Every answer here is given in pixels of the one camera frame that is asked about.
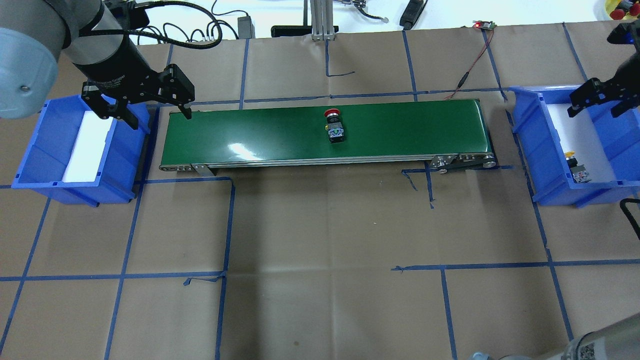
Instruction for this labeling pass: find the red black conveyor wire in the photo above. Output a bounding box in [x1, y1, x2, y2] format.
[445, 27, 496, 101]

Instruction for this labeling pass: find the small red led board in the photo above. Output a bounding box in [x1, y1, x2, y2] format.
[472, 20, 498, 31]

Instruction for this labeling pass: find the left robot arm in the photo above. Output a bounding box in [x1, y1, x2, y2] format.
[0, 0, 195, 130]

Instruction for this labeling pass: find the blue source bin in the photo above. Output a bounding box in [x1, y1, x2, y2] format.
[11, 95, 150, 207]

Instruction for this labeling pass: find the blue destination bin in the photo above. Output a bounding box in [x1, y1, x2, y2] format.
[510, 85, 640, 208]

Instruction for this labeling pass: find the black braided cable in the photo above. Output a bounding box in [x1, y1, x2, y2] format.
[620, 198, 640, 223]

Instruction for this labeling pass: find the aluminium frame post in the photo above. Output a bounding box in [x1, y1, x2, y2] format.
[309, 0, 336, 43]

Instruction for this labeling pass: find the red push button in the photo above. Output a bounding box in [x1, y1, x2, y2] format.
[324, 108, 345, 144]

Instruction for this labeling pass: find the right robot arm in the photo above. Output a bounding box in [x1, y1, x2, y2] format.
[442, 22, 639, 359]

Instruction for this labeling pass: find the green conveyor belt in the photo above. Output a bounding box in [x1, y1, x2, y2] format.
[158, 99, 498, 173]

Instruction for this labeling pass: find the white foam pad source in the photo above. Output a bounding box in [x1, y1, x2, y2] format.
[62, 111, 114, 183]

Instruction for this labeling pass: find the white foam pad destination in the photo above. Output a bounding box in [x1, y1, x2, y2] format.
[547, 104, 617, 183]

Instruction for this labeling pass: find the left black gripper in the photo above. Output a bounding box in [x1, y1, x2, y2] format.
[81, 63, 195, 131]

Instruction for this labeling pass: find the yellow push button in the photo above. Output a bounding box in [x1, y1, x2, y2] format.
[564, 152, 592, 184]

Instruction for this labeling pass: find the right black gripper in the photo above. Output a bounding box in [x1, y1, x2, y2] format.
[567, 78, 640, 118]

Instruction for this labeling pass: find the yellow plate of buttons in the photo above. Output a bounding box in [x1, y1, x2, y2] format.
[603, 0, 640, 21]

